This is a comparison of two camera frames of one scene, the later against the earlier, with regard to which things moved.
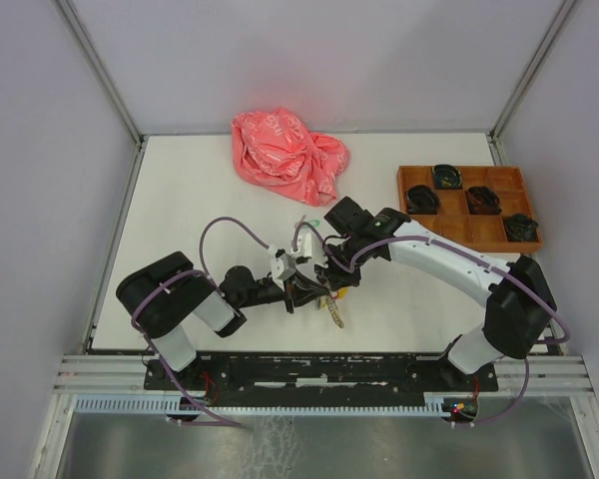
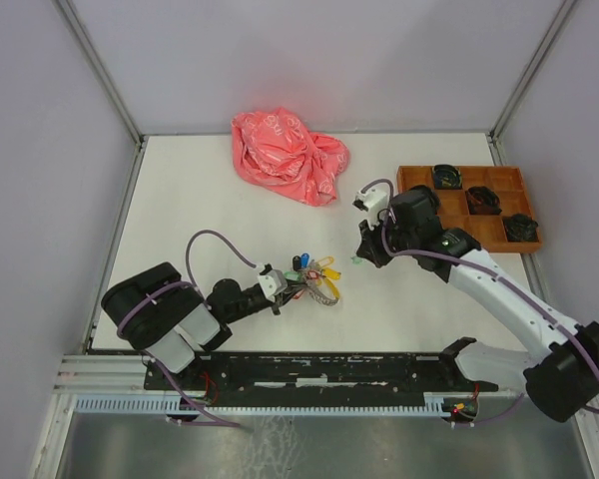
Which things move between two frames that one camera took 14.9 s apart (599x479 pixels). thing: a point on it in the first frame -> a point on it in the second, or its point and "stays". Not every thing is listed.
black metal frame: [317, 374] stays
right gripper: [329, 274] -> [368, 248]
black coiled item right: [520, 229] stays
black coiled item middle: [483, 201] stays
